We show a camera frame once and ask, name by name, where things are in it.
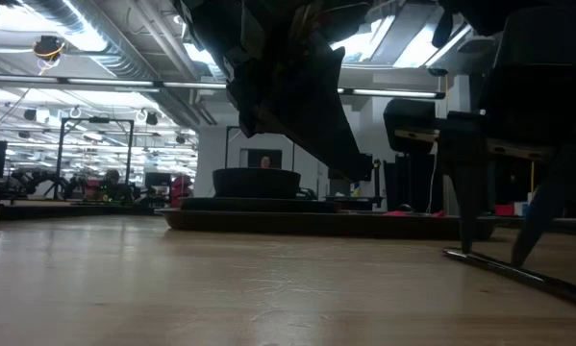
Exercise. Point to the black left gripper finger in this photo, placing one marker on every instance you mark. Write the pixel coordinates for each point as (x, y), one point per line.
(311, 110)

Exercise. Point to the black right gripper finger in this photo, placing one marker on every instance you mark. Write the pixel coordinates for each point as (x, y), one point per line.
(544, 206)
(468, 192)

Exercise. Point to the red cloth napkin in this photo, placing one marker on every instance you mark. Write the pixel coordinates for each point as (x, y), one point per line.
(395, 213)

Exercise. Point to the silver metal knife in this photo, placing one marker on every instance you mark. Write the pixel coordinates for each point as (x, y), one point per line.
(557, 288)

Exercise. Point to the black bowl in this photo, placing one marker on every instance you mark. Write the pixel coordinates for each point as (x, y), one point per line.
(256, 183)

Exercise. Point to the black background robot arm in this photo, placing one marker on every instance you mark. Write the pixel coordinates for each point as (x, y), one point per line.
(309, 193)

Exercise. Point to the brown plastic tray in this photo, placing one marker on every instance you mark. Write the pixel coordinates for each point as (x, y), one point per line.
(292, 225)

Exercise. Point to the white blue box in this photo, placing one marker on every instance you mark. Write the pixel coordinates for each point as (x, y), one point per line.
(521, 209)

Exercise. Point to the red box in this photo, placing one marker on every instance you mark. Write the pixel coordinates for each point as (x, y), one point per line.
(504, 210)

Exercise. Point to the black curtain panels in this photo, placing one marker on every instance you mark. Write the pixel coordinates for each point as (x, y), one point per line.
(412, 187)

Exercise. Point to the person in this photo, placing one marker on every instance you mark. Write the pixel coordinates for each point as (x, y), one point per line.
(266, 162)

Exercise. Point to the yellow blue box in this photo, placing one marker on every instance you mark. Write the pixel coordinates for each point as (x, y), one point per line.
(356, 188)

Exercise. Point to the black equipment table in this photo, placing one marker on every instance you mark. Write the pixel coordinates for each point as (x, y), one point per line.
(359, 202)

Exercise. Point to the red chair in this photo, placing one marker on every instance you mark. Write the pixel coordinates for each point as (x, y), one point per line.
(182, 187)

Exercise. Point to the black camera rig frame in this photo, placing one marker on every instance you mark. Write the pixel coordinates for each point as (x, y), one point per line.
(96, 119)

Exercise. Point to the grey spiral ventilation duct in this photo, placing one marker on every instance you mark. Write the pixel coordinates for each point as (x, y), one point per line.
(76, 19)

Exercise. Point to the black table frame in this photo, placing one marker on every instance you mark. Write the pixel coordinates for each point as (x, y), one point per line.
(76, 211)

